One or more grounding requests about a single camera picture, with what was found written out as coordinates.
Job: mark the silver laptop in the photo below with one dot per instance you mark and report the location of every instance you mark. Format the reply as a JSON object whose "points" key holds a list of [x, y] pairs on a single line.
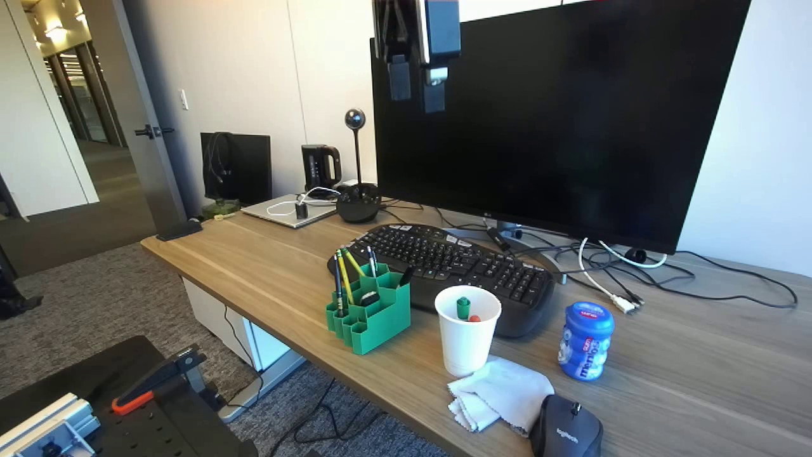
{"points": [[282, 208]]}

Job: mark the large black monitor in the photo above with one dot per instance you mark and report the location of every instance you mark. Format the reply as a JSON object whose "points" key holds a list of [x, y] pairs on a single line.
{"points": [[588, 117]]}

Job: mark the black electric kettle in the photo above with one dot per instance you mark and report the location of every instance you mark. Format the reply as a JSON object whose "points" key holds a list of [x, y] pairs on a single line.
{"points": [[320, 166]]}

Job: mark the blue gum canister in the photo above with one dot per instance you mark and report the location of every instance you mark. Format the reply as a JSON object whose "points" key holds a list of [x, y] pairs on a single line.
{"points": [[585, 341]]}

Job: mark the black framed wall panel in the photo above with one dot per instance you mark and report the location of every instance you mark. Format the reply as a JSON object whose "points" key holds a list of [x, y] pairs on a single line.
{"points": [[238, 166]]}

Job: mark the orange handled clamp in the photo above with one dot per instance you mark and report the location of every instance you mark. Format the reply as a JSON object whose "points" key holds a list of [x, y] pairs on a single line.
{"points": [[169, 374]]}

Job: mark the black computer mouse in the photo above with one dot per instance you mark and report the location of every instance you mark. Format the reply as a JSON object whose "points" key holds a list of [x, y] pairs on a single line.
{"points": [[565, 429]]}

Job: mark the yellow pencil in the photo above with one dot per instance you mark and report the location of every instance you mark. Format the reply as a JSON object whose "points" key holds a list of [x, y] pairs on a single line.
{"points": [[343, 277]]}

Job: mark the white crumpled cloth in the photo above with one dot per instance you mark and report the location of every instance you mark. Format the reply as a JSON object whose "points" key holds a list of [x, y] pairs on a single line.
{"points": [[499, 391]]}

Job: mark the small black adapter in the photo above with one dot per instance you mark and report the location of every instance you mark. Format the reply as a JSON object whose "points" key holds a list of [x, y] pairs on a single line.
{"points": [[300, 208]]}

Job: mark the black webcam on stand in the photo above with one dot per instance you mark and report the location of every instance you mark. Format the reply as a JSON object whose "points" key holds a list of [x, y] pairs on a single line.
{"points": [[358, 202]]}

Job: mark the white paper cup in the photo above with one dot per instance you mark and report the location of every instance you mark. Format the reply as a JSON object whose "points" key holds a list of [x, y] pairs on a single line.
{"points": [[465, 345]]}

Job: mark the black keyboard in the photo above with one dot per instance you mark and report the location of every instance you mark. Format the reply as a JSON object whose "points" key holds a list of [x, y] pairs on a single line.
{"points": [[438, 259]]}

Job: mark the green capped white marker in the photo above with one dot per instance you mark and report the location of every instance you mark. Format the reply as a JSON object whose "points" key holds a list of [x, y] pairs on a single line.
{"points": [[462, 307]]}

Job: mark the white desk leg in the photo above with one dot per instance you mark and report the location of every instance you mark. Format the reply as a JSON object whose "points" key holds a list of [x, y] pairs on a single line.
{"points": [[271, 359]]}

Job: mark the green honeycomb pen holder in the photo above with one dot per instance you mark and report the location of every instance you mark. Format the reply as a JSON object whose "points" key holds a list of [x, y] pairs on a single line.
{"points": [[380, 314]]}

